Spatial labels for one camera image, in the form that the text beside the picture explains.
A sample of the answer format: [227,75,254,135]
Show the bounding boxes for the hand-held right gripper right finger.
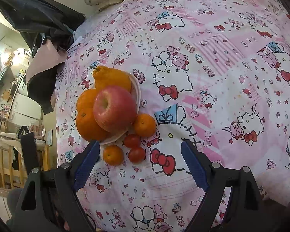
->
[181,140,270,232]

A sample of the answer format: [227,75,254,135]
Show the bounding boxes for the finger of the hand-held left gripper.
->
[20,132,41,172]

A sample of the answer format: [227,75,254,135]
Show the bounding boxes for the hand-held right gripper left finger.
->
[7,140,101,232]

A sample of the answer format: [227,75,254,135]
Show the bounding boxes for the large orange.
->
[75,106,112,142]
[76,89,99,117]

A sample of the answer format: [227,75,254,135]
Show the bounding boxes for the red apple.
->
[93,85,138,133]

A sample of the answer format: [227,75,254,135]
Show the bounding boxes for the bumpy dekopon orange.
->
[89,65,132,95]

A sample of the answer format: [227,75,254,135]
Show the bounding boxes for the pink strawberry plate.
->
[100,73,142,145]

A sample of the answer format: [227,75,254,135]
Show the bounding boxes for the small tangerine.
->
[103,144,124,166]
[133,113,157,137]

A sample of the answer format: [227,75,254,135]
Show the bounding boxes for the white kitchen cabinets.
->
[8,93,43,126]

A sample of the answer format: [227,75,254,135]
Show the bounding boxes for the red cherry tomato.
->
[123,134,142,148]
[128,146,146,163]

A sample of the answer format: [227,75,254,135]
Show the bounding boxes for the pink plush pillow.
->
[256,169,290,206]

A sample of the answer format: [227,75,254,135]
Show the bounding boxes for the pink cloth with black backing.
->
[25,39,68,115]

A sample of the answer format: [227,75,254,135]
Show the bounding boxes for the black plastic sheet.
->
[0,0,85,54]

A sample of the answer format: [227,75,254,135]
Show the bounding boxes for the wooden crib rail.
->
[0,142,50,194]

